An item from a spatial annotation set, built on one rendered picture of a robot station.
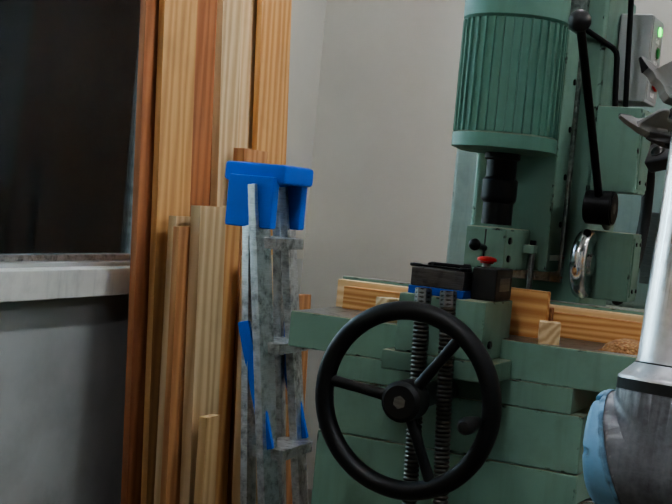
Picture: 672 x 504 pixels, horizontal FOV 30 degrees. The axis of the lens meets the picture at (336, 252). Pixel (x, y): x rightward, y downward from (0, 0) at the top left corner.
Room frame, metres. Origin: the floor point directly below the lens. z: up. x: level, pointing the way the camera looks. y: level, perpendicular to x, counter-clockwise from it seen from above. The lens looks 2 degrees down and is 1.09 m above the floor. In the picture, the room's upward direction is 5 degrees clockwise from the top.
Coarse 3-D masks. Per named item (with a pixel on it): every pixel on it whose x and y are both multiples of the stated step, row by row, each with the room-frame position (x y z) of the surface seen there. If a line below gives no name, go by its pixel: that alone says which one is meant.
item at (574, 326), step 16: (352, 288) 2.22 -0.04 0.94; (368, 288) 2.22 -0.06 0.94; (352, 304) 2.22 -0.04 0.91; (368, 304) 2.20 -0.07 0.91; (560, 320) 2.06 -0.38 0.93; (576, 320) 2.04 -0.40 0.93; (592, 320) 2.03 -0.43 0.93; (608, 320) 2.02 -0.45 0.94; (624, 320) 2.02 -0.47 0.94; (560, 336) 2.06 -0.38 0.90; (576, 336) 2.04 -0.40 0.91; (592, 336) 2.03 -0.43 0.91; (608, 336) 2.02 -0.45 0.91; (624, 336) 2.01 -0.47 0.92
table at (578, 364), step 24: (312, 312) 2.09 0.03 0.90; (336, 312) 2.13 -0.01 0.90; (360, 312) 2.17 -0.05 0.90; (312, 336) 2.07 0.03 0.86; (360, 336) 2.04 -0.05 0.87; (384, 336) 2.02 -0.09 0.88; (384, 360) 1.92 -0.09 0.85; (408, 360) 1.90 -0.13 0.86; (432, 360) 1.88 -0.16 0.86; (456, 360) 1.87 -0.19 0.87; (504, 360) 1.91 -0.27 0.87; (528, 360) 1.92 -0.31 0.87; (552, 360) 1.90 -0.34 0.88; (576, 360) 1.89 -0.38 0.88; (600, 360) 1.87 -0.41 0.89; (624, 360) 1.86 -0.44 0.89; (552, 384) 1.90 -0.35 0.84; (576, 384) 1.88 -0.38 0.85; (600, 384) 1.87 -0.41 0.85
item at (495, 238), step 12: (468, 228) 2.09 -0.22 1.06; (480, 228) 2.08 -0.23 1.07; (492, 228) 2.07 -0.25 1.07; (504, 228) 2.07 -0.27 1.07; (468, 240) 2.09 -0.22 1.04; (480, 240) 2.08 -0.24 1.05; (492, 240) 2.07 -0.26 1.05; (504, 240) 2.06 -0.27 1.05; (516, 240) 2.12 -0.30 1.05; (528, 240) 2.18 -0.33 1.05; (468, 252) 2.09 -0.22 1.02; (480, 252) 2.08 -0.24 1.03; (492, 252) 2.07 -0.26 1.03; (504, 252) 2.06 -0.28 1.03; (516, 252) 2.12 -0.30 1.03; (480, 264) 2.08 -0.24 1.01; (492, 264) 2.07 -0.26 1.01; (504, 264) 2.07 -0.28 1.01; (516, 264) 2.13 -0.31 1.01
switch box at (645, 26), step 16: (624, 16) 2.31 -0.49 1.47; (640, 16) 2.30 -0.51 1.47; (624, 32) 2.31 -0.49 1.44; (640, 32) 2.30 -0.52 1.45; (656, 32) 2.32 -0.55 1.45; (624, 48) 2.31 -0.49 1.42; (640, 48) 2.30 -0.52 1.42; (624, 64) 2.31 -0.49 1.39; (640, 80) 2.30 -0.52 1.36; (640, 96) 2.30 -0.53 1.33; (656, 96) 2.38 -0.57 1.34
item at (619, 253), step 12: (600, 240) 2.19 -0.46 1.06; (612, 240) 2.19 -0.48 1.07; (624, 240) 2.18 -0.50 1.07; (636, 240) 2.19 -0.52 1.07; (600, 252) 2.19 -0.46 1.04; (612, 252) 2.19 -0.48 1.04; (624, 252) 2.18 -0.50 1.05; (636, 252) 2.20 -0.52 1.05; (600, 264) 2.19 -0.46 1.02; (612, 264) 2.18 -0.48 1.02; (624, 264) 2.18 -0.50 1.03; (636, 264) 2.20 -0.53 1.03; (600, 276) 2.19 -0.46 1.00; (612, 276) 2.18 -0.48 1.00; (624, 276) 2.17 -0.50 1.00; (636, 276) 2.21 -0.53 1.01; (600, 288) 2.19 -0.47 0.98; (612, 288) 2.18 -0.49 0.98; (624, 288) 2.17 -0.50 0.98; (636, 288) 2.22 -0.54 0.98; (612, 300) 2.18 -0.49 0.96; (624, 300) 2.17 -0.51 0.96
